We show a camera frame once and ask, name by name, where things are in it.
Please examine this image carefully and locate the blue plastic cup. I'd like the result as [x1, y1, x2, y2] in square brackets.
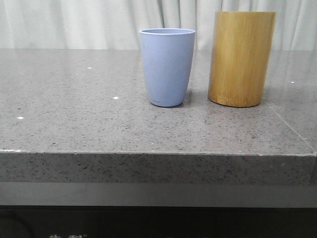
[140, 28, 196, 107]

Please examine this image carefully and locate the bamboo cylinder holder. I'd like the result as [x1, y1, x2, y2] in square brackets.
[208, 11, 276, 108]

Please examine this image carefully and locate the white curtain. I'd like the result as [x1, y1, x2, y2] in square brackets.
[0, 0, 317, 50]

